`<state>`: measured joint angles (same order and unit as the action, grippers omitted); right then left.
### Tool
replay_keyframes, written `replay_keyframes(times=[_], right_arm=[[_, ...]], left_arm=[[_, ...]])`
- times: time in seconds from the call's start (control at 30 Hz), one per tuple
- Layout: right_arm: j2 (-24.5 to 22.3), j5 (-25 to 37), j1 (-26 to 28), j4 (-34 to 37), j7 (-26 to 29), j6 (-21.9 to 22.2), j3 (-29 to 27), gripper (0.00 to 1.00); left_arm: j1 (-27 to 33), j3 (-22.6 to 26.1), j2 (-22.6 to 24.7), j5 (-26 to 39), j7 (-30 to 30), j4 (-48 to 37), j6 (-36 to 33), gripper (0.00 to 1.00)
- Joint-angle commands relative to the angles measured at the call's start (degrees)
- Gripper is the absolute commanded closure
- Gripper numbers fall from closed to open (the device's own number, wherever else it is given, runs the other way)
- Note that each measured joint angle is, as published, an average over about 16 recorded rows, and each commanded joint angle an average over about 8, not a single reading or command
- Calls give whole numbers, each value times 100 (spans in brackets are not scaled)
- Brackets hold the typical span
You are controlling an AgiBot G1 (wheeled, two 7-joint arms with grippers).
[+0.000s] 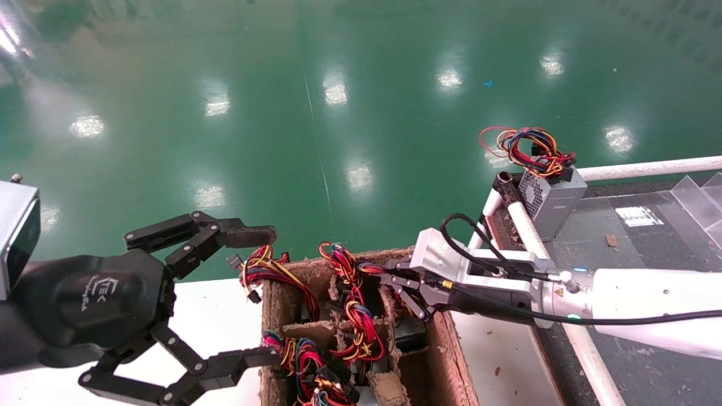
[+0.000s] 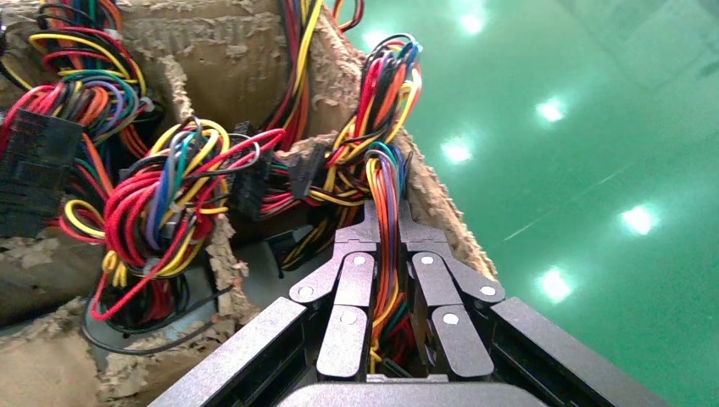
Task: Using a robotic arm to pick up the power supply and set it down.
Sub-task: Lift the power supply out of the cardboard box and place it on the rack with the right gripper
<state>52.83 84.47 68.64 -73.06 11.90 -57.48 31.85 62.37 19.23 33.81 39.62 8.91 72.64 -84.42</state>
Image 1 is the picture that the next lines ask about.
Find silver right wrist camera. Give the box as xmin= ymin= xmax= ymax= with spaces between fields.
xmin=410 ymin=228 xmax=556 ymax=297

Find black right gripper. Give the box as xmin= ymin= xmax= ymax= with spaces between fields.
xmin=372 ymin=257 xmax=545 ymax=328

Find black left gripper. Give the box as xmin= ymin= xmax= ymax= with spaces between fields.
xmin=0 ymin=211 xmax=281 ymax=405

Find grey power supply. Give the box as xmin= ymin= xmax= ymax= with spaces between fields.
xmin=479 ymin=126 xmax=588 ymax=243
xmin=358 ymin=258 xmax=428 ymax=353

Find clear acrylic guide plate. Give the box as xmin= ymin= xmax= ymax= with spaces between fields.
xmin=670 ymin=172 xmax=722 ymax=249

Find wire bundle in box centre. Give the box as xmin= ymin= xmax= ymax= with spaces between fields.
xmin=319 ymin=241 xmax=385 ymax=361

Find grey power supply, multicolour wires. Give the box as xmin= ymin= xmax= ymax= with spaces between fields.
xmin=479 ymin=126 xmax=588 ymax=243

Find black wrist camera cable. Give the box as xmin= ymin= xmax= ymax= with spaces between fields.
xmin=440 ymin=213 xmax=722 ymax=326

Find wire bundle in box bottom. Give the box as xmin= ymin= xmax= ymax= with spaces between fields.
xmin=262 ymin=330 xmax=362 ymax=406

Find wire bundle in box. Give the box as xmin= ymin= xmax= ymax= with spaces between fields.
xmin=319 ymin=241 xmax=385 ymax=361
xmin=262 ymin=330 xmax=362 ymax=406

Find white pipe cross rail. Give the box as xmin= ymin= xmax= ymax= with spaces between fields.
xmin=578 ymin=156 xmax=722 ymax=182

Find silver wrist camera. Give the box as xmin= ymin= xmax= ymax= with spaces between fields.
xmin=0 ymin=180 xmax=41 ymax=301
xmin=410 ymin=228 xmax=556 ymax=297

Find dark rusty pipe stub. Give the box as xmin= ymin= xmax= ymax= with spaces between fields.
xmin=494 ymin=172 xmax=525 ymax=226

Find wire bundle at box left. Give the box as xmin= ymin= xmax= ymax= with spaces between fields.
xmin=228 ymin=245 xmax=320 ymax=323

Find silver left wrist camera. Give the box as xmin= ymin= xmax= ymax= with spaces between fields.
xmin=0 ymin=180 xmax=41 ymax=301

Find short white pipe leg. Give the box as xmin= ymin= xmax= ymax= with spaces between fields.
xmin=468 ymin=189 xmax=503 ymax=251

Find brown cardboard divider box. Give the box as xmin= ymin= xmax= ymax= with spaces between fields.
xmin=259 ymin=245 xmax=474 ymax=406

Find white label sticker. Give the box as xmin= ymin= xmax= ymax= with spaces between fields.
xmin=615 ymin=206 xmax=665 ymax=228

